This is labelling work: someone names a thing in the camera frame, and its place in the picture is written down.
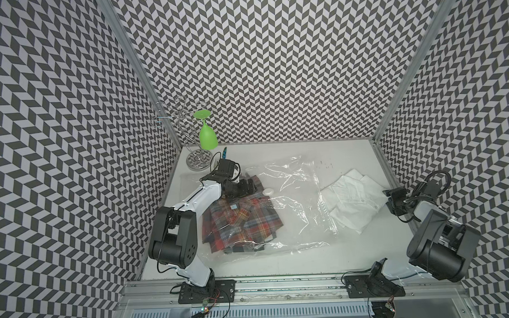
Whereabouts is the red plaid shirt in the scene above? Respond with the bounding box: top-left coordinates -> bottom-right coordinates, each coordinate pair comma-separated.
202,176 -> 283,254

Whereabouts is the white shirt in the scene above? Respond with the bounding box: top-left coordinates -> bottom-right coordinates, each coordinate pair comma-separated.
320,169 -> 388,234

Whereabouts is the clear plastic vacuum bag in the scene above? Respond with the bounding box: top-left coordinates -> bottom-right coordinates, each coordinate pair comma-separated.
197,155 -> 338,266

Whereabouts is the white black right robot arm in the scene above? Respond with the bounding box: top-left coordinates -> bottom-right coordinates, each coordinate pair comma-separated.
383,181 -> 482,282

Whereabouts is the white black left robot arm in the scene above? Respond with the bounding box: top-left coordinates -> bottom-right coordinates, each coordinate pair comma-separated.
148,175 -> 257,288

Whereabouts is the white round bag valve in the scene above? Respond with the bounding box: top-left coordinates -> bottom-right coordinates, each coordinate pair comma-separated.
263,188 -> 275,196

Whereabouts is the green plastic wine glass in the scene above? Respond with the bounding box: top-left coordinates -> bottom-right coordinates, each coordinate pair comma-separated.
194,110 -> 218,150

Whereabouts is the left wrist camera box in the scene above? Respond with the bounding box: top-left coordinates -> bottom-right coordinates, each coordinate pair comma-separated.
215,159 -> 241,181

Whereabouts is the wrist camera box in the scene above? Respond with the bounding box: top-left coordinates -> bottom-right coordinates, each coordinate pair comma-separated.
412,180 -> 442,202
215,159 -> 241,181

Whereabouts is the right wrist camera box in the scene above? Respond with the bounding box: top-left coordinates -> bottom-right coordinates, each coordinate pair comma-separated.
412,180 -> 442,202

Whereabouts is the black corrugated cable conduit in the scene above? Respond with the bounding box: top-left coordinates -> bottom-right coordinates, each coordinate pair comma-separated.
408,170 -> 453,205

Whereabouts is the aluminium frame right floor rail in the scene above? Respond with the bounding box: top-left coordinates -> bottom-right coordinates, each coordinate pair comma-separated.
370,136 -> 444,273

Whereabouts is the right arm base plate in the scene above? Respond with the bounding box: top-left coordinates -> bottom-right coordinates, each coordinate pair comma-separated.
343,274 -> 406,299

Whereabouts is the aluminium front rail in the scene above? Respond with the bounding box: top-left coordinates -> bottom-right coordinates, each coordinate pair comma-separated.
117,273 -> 469,310

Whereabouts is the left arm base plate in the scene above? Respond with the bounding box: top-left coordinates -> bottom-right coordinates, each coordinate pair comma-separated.
178,279 -> 236,305

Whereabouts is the right electronics board with wires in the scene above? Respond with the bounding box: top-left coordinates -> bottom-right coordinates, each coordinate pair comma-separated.
366,296 -> 407,318

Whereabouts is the electronics board with wires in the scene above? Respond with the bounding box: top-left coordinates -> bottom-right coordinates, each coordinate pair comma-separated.
191,289 -> 233,318
366,296 -> 407,318

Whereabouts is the left electronics board with wires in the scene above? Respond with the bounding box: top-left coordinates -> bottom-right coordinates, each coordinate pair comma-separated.
191,289 -> 233,318

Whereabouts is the aluminium frame corner post right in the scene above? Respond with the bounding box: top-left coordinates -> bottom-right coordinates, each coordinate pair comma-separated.
372,0 -> 457,143

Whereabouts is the aluminium frame corner post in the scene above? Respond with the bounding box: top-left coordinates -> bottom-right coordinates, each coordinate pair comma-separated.
96,0 -> 182,149
372,0 -> 457,143

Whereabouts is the aluminium frame corner post left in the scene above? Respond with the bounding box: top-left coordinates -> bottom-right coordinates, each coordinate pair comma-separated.
96,0 -> 182,149

